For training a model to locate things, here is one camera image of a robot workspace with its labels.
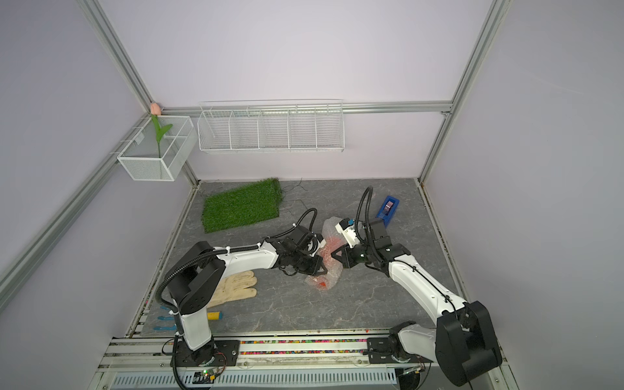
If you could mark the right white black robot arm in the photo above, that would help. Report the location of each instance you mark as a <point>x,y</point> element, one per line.
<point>463,343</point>

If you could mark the white wire wall shelf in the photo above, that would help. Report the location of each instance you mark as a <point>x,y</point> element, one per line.
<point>271,125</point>

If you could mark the artificial pink tulip flower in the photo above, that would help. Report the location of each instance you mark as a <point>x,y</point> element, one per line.
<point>159,130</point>

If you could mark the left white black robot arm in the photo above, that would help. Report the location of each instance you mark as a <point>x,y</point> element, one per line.
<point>188,287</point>

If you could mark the cream work glove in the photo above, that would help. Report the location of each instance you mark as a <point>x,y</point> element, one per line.
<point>237,287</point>

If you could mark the red plastic wine glass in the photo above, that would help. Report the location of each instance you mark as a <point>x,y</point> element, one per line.
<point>332,266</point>

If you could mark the blue tape dispenser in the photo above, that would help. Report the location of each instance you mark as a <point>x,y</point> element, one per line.
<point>388,210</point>

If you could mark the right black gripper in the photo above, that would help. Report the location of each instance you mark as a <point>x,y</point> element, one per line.
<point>344,257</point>

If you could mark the green artificial grass mat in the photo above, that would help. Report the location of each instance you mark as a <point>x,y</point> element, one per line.
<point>242,206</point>

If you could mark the yellow blue handled tool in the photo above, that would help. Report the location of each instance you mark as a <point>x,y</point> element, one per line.
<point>167,323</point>

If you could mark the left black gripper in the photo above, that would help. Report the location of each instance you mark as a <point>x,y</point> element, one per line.
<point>317,263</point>

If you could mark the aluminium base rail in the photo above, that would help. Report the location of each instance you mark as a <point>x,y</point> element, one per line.
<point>357,348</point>

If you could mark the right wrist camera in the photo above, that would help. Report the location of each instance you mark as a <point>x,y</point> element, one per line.
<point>347,230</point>

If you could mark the white mesh wall basket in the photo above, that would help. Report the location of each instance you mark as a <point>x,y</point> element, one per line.
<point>140,156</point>

